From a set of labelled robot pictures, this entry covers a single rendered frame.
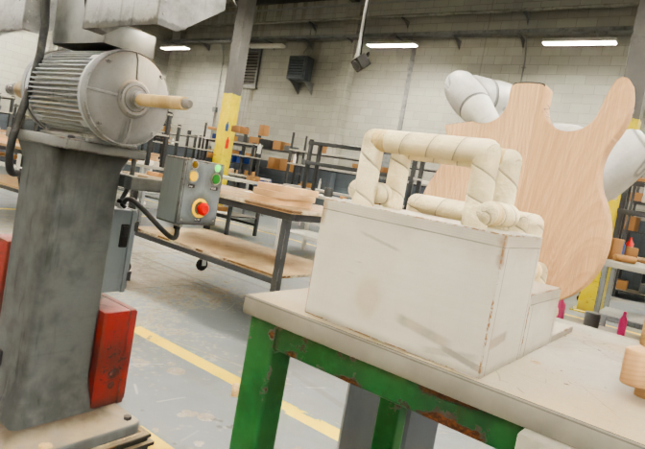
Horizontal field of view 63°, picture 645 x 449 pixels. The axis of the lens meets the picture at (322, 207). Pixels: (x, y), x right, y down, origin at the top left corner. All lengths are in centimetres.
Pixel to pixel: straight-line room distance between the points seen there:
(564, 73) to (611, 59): 89
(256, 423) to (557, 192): 63
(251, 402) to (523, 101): 70
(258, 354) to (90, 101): 85
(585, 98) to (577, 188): 1136
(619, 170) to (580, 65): 1125
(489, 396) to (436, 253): 17
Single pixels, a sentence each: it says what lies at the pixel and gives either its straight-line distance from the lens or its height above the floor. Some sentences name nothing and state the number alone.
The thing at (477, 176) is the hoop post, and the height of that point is 116.
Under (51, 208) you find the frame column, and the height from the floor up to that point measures 92.
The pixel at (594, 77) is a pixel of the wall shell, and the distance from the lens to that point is 1242.
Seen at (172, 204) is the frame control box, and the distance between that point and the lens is 163.
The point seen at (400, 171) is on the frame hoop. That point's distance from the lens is 81.
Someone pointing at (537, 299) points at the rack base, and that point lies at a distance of 82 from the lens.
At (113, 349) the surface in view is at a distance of 181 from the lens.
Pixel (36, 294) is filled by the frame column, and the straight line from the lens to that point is 165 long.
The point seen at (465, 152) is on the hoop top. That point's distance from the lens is 67.
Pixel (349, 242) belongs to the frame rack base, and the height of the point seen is 105.
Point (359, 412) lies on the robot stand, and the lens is 178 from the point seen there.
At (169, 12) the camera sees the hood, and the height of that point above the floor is 142.
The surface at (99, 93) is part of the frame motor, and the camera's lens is 146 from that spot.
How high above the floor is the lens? 113
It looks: 3 degrees down
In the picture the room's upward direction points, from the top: 10 degrees clockwise
